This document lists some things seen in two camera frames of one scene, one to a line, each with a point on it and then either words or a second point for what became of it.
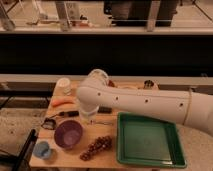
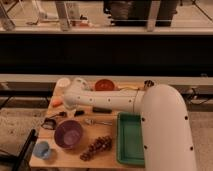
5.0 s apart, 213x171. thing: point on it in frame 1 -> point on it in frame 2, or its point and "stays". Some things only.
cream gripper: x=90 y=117 -> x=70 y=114
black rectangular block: x=105 y=110 stays
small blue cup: x=42 y=150 stays
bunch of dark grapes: x=100 y=144 stays
